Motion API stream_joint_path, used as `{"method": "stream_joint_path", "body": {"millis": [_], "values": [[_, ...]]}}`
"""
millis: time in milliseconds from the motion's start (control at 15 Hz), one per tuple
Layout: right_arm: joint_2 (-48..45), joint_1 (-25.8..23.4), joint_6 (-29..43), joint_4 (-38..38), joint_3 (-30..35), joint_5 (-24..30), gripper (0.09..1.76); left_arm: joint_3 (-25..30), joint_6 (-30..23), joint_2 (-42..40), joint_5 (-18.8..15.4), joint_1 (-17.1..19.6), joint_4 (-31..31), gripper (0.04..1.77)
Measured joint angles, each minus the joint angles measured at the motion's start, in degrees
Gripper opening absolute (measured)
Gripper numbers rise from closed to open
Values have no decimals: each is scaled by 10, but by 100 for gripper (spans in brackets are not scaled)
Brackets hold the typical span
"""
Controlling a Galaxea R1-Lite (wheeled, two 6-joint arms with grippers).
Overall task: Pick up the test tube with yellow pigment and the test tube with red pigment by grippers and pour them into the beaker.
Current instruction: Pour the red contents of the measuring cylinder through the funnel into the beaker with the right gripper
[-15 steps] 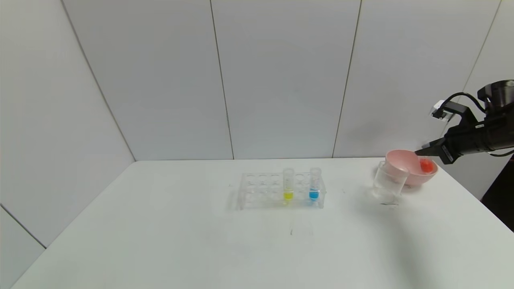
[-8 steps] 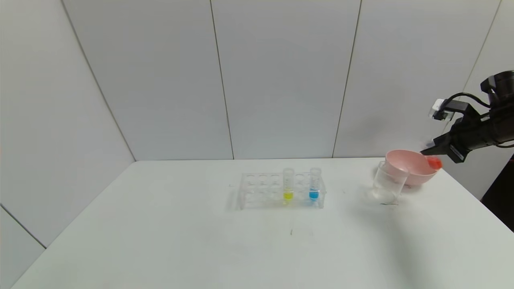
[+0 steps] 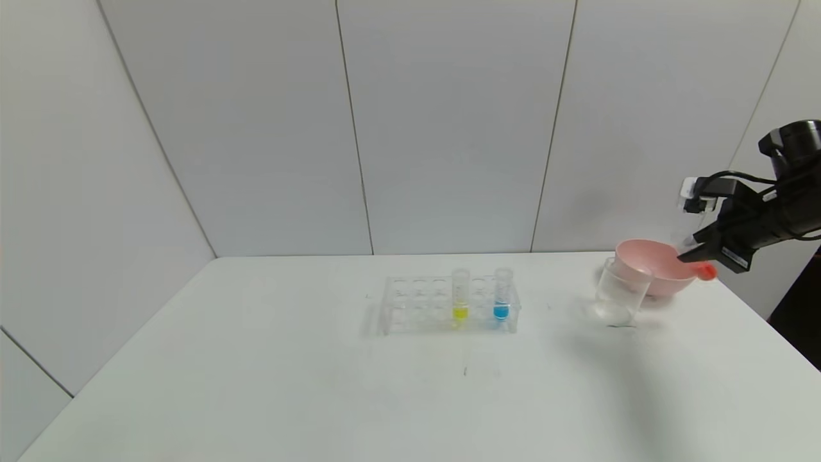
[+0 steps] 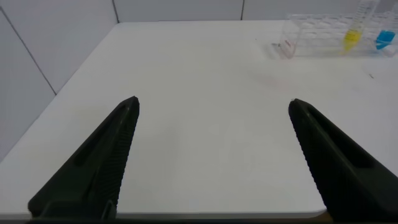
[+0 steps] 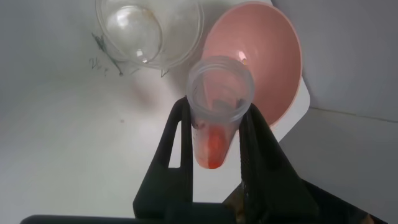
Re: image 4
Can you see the clear acrylic test tube rack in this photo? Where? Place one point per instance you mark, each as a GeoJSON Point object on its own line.
{"type": "Point", "coordinates": [320, 34]}

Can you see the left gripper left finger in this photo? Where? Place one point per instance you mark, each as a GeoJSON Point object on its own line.
{"type": "Point", "coordinates": [93, 174]}

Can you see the test tube with blue pigment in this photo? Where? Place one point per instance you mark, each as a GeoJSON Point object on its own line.
{"type": "Point", "coordinates": [385, 37]}

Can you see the test tube with yellow pigment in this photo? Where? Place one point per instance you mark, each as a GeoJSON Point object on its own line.
{"type": "Point", "coordinates": [352, 37]}

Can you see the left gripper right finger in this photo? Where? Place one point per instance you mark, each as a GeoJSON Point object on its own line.
{"type": "Point", "coordinates": [345, 174]}

